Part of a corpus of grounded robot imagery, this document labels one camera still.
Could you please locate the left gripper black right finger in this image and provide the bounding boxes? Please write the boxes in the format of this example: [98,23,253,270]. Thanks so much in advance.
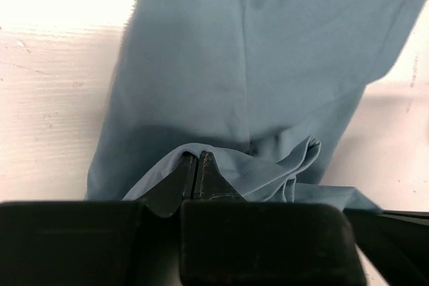
[180,151,367,285]

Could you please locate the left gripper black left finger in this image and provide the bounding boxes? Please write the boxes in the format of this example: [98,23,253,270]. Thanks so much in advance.
[1,154,198,285]

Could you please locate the grey-blue t-shirt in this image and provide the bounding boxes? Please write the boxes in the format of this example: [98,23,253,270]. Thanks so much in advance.
[86,0,426,211]

